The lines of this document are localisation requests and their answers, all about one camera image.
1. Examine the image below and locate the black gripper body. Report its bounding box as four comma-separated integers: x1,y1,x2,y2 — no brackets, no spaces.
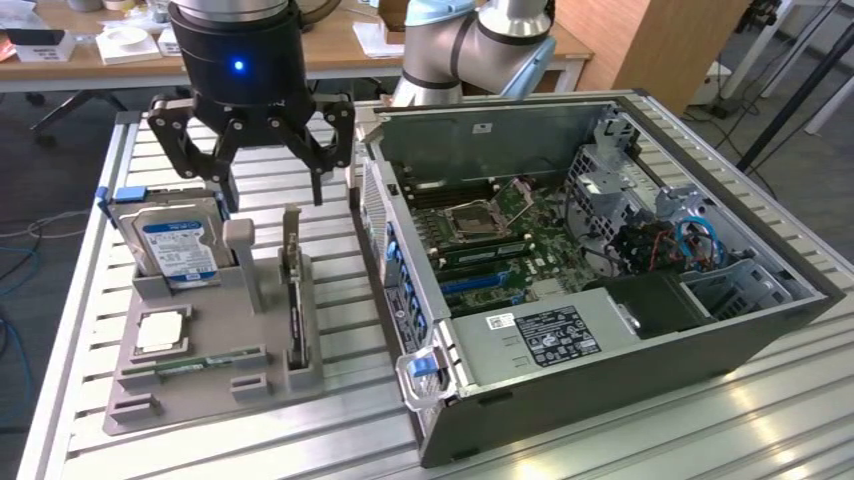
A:
166,2,318,150

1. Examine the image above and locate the black graphics card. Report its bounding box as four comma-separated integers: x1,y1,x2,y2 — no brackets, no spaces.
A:
278,202,315,374

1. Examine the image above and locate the black office chair base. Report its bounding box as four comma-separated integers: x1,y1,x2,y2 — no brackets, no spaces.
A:
30,89,132,147

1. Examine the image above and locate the stack of white papers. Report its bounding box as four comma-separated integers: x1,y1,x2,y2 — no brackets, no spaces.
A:
351,22,409,60

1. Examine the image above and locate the white box with round dish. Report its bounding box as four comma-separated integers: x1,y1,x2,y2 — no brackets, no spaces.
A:
95,27,163,66

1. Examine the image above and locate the wooden desk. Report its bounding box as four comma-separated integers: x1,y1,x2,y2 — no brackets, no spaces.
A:
0,0,596,109

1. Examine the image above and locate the hard disk with blue caddy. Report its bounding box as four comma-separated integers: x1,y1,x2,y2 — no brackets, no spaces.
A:
96,184,235,292

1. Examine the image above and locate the brown cardboard box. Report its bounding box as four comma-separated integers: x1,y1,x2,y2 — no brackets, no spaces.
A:
377,0,413,31

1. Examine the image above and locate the wide white labelled box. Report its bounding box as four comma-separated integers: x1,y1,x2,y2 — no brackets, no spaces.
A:
14,42,78,64

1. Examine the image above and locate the CPU socket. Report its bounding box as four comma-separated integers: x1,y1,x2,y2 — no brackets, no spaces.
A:
445,199,506,244

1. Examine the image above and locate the black flat device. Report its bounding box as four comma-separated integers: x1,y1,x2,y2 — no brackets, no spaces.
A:
6,28,67,49

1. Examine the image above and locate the metal socket cover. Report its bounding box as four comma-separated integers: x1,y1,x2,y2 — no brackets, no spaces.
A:
490,177,535,224

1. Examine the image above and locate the blue expansion slot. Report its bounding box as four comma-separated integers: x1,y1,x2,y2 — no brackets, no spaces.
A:
439,269,515,297

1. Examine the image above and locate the silver CPU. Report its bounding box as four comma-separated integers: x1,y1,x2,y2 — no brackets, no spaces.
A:
136,312,191,351

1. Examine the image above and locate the silver drive cage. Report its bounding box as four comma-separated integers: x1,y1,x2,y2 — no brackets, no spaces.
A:
566,144,664,236

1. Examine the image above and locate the blue case latch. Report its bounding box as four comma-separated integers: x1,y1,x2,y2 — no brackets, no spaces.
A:
405,352,437,385

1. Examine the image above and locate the grey power supply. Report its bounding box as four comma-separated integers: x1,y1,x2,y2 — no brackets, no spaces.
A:
443,287,646,396

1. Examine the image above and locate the wooden cabinet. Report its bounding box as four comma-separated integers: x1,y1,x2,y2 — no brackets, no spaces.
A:
553,0,757,120

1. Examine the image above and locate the grey parts rack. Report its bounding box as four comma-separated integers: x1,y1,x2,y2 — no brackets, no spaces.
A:
103,199,329,436

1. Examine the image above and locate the white floor box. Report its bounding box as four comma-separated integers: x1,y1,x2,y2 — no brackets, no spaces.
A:
686,62,736,109

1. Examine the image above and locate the open black PC case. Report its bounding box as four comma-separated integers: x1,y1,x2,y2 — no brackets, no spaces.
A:
343,88,849,469

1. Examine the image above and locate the silver disk bay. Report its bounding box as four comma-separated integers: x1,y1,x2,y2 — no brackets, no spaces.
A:
680,259,797,322

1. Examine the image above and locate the black tripod pole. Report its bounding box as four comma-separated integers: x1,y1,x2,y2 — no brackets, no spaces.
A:
737,29,854,174

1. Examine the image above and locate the black power wire bundle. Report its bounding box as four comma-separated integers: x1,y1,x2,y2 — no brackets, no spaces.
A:
610,224,677,275

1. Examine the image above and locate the silver case handle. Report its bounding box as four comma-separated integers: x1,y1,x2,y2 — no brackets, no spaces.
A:
394,349,462,412

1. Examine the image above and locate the blue disk wire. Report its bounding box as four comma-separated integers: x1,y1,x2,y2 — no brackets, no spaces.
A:
673,217,728,267

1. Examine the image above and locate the white table frame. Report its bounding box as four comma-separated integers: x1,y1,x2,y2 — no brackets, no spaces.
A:
718,0,854,136

